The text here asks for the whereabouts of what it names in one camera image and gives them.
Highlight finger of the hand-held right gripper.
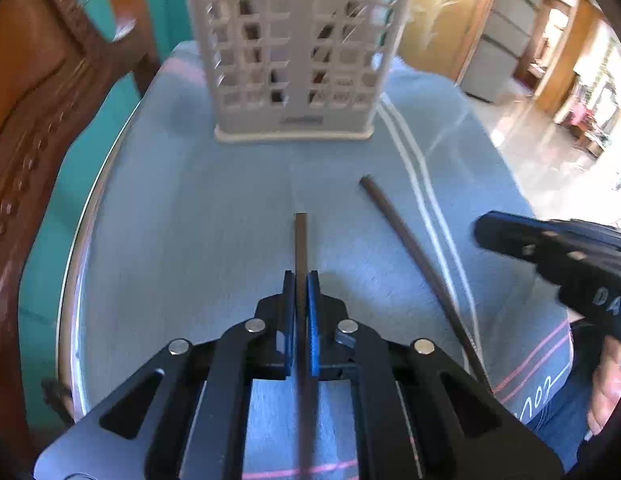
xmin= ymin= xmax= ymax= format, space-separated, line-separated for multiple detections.
xmin=473 ymin=211 xmax=571 ymax=276

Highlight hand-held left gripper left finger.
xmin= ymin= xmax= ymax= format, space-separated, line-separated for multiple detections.
xmin=69 ymin=270 xmax=298 ymax=480

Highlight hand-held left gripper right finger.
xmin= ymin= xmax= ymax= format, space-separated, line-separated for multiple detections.
xmin=306 ymin=270 xmax=565 ymax=480

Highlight grey plastic utensil basket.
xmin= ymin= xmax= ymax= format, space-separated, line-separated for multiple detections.
xmin=182 ymin=0 xmax=422 ymax=144

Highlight person's right hand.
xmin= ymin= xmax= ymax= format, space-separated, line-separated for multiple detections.
xmin=587 ymin=335 xmax=621 ymax=437

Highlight person's blue jeans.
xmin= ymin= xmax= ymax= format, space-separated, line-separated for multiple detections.
xmin=528 ymin=319 xmax=609 ymax=463

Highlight blue striped cloth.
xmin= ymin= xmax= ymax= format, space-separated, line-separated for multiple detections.
xmin=72 ymin=41 xmax=575 ymax=480

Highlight wooden doorway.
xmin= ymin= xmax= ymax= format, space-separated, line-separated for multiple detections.
xmin=513 ymin=0 xmax=577 ymax=92

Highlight grey refrigerator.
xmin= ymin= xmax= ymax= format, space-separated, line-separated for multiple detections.
xmin=462 ymin=0 xmax=544 ymax=104

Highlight wood framed glass sliding door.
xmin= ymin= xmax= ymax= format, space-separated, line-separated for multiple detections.
xmin=398 ymin=0 xmax=507 ymax=82

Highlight carved wooden chair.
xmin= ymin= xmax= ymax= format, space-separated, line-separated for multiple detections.
xmin=0 ymin=0 xmax=162 ymax=461

